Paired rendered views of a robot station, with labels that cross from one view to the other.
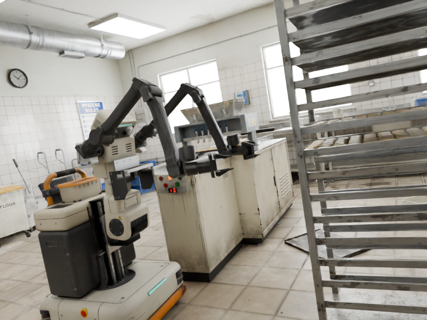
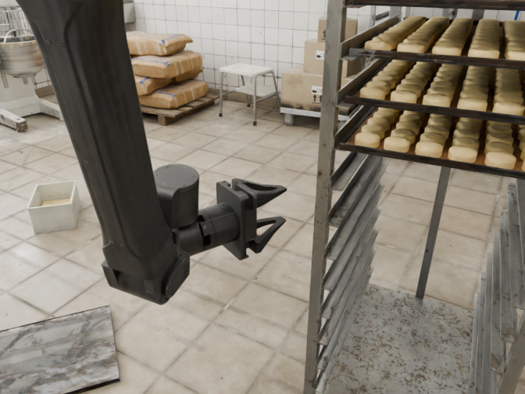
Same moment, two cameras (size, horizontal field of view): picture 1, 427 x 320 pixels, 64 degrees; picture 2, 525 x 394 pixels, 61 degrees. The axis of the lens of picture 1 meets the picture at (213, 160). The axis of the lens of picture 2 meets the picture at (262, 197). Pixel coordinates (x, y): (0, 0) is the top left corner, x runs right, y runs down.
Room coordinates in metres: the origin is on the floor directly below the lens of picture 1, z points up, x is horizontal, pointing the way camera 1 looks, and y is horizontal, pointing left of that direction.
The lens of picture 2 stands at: (1.86, 0.35, 1.29)
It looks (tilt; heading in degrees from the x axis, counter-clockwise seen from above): 28 degrees down; 270
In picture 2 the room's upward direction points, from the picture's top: straight up
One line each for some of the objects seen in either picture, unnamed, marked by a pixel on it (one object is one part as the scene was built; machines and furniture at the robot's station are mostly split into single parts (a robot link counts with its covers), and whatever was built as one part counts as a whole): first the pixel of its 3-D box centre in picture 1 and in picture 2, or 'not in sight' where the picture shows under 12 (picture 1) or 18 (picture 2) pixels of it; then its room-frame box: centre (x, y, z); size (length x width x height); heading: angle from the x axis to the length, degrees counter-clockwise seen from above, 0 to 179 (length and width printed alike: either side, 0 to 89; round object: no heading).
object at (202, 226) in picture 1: (203, 211); not in sight; (2.75, 0.15, 0.45); 0.70 x 0.34 x 0.90; 153
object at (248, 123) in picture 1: (217, 137); not in sight; (3.20, -0.07, 1.01); 0.72 x 0.33 x 0.34; 63
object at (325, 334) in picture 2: (394, 245); (355, 272); (1.58, -0.79, 0.42); 0.64 x 0.03 x 0.03; 65
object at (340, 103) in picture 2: (379, 115); (378, 69); (1.58, -0.79, 1.05); 0.64 x 0.03 x 0.03; 65
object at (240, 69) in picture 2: not in sight; (251, 91); (1.99, -3.78, 0.23); 0.45 x 0.45 x 0.46; 52
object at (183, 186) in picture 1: (172, 183); not in sight; (2.43, 0.32, 0.77); 0.24 x 0.04 x 0.14; 63
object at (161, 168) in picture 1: (211, 151); not in sight; (3.37, 0.01, 0.87); 2.01 x 0.03 x 0.07; 153
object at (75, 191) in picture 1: (81, 189); not in sight; (2.12, 0.85, 0.87); 0.23 x 0.15 x 0.11; 155
